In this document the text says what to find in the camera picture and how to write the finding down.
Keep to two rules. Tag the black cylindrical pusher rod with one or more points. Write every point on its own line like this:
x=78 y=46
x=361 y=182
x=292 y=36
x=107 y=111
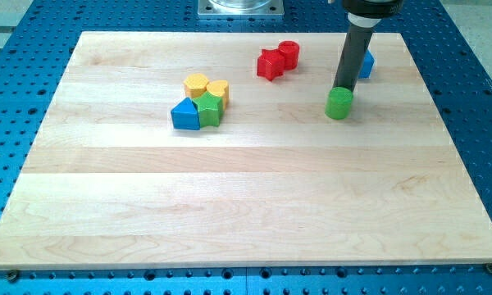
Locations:
x=356 y=43

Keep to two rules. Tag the red cylinder block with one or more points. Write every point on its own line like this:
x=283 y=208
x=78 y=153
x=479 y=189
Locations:
x=290 y=51

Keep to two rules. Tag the yellow heart block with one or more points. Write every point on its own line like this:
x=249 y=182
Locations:
x=220 y=88

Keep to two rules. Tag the green star block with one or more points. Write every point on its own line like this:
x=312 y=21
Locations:
x=210 y=109

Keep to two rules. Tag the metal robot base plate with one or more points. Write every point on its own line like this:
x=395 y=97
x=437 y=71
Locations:
x=241 y=8

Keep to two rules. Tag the green cylinder block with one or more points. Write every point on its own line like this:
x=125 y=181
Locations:
x=339 y=103

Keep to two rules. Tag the blue block behind rod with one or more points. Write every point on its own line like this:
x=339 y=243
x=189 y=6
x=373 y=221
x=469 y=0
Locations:
x=367 y=66

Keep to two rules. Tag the black robot arm end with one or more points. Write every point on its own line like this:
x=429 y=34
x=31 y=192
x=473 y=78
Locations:
x=373 y=9

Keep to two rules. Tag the light wooden board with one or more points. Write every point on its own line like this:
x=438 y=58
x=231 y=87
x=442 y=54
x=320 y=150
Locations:
x=110 y=183

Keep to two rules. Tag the blue triangle block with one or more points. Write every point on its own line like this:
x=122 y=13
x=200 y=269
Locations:
x=185 y=115

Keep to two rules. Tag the red star block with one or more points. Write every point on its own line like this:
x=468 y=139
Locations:
x=270 y=64

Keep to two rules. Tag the yellow hexagon block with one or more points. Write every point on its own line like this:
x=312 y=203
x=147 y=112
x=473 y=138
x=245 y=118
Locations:
x=195 y=85

